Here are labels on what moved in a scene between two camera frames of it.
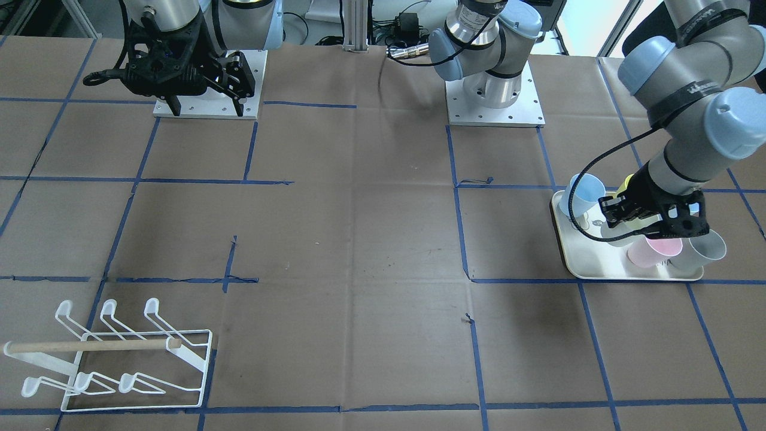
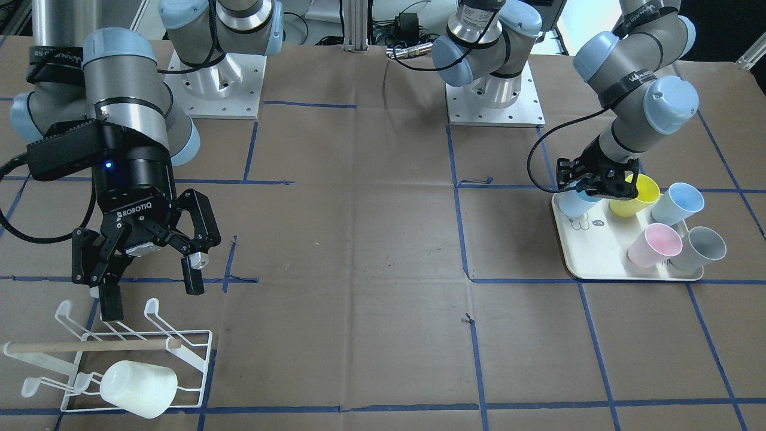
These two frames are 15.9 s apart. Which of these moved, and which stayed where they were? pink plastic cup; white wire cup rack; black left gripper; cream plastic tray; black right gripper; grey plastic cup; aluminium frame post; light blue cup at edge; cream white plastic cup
Moved: cream white plastic cup; black left gripper; black right gripper
Stayed: pink plastic cup; aluminium frame post; cream plastic tray; white wire cup rack; light blue cup at edge; grey plastic cup
